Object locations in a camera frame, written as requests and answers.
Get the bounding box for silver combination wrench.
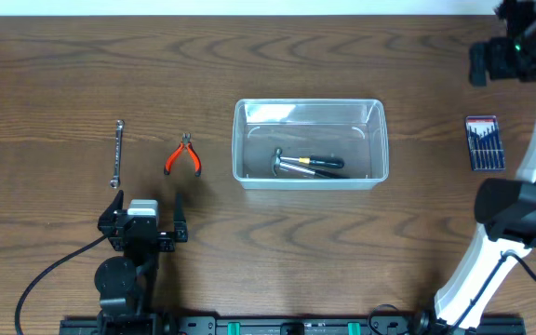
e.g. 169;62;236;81
110;119;125;189

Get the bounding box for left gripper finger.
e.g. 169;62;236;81
100;190;124;223
173;194;187;231

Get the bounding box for precision screwdriver set case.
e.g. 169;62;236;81
464;115;505;171

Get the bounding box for clear plastic container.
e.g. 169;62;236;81
232;99;389;191

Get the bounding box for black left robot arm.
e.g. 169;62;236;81
94;191;188;317

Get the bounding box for claw hammer black handle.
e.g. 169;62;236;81
270;148;348;179

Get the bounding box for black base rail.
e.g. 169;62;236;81
59;312;528;335

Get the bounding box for orange handled pliers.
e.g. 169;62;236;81
163;132;203;178

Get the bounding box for yellow black screwdriver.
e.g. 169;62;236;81
280;155;344;169

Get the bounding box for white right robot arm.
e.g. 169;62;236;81
411;1;536;334

